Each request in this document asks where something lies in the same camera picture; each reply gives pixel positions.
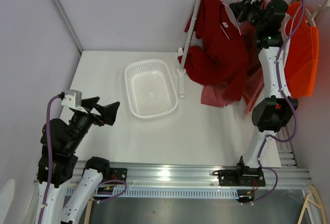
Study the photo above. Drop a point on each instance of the right beige hanger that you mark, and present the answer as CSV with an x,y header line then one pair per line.
x,y
313,206

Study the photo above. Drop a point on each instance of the white t shirt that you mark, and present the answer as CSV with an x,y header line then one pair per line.
x,y
285,32

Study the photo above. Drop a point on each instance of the dark red t shirt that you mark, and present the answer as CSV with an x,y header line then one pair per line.
x,y
223,56

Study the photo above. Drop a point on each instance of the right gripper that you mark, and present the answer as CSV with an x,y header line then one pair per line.
x,y
241,9

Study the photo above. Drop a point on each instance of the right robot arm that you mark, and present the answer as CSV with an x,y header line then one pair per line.
x,y
275,110

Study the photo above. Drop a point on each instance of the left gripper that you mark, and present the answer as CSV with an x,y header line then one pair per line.
x,y
108,113

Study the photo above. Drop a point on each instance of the orange t shirt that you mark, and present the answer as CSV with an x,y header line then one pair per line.
x,y
303,57

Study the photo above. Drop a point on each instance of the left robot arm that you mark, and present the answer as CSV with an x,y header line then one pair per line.
x,y
59,142

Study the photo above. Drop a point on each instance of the white perforated plastic basket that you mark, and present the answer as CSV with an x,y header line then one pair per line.
x,y
150,89

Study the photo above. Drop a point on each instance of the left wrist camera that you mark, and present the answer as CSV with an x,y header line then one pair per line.
x,y
72,99

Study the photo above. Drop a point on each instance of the left beige hangers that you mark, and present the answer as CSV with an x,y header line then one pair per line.
x,y
88,211

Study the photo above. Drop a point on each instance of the pink wire hanger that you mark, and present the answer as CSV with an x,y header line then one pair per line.
x,y
232,18

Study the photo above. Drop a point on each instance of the pink t shirt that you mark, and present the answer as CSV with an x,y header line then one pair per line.
x,y
247,87

